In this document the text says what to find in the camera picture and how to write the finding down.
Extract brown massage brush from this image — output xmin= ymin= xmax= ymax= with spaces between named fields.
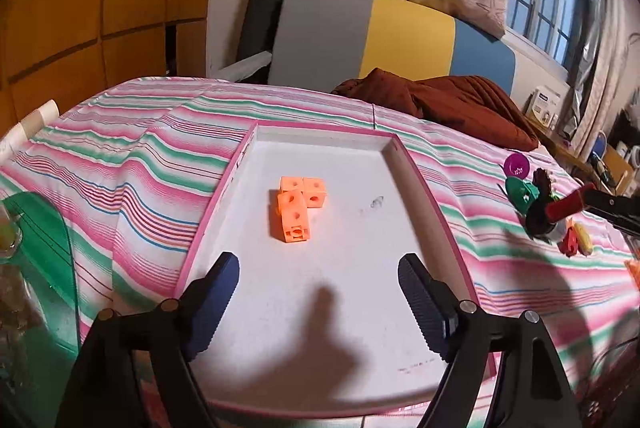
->
xmin=532 ymin=168 xmax=553 ymax=199

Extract red puzzle piece block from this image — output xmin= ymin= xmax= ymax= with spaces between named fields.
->
xmin=558 ymin=227 xmax=579 ymax=258

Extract teal green ribbed cup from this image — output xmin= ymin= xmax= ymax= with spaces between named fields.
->
xmin=506 ymin=177 xmax=539 ymax=216

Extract yellow perforated egg shell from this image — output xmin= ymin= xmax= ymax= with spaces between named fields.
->
xmin=573 ymin=221 xmax=593 ymax=256

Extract purple button-top toy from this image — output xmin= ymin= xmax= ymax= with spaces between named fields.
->
xmin=502 ymin=152 xmax=530 ymax=180

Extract orange linking cubes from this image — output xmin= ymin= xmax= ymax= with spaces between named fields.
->
xmin=277 ymin=176 xmax=328 ymax=243

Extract black grey cylinder jar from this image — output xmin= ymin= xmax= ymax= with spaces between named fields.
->
xmin=524 ymin=196 xmax=567 ymax=243

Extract wooden side shelf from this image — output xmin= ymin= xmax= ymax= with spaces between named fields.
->
xmin=526 ymin=117 xmax=638 ymax=195

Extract orange plastic basket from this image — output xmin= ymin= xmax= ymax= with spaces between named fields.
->
xmin=625 ymin=259 xmax=640 ymax=289

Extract rust brown quilted jacket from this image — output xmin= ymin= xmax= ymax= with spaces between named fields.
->
xmin=332 ymin=68 xmax=539 ymax=152

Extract striped pink green blanket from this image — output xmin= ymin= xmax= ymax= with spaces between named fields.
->
xmin=0 ymin=76 xmax=640 ymax=428

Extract pink white shallow tray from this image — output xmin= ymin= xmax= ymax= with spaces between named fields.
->
xmin=178 ymin=123 xmax=475 ymax=418

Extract grey yellow blue headboard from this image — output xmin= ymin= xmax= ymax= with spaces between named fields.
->
xmin=268 ymin=0 xmax=515 ymax=94

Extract black rolled mat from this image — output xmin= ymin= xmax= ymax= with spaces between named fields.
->
xmin=235 ymin=0 xmax=283 ymax=61

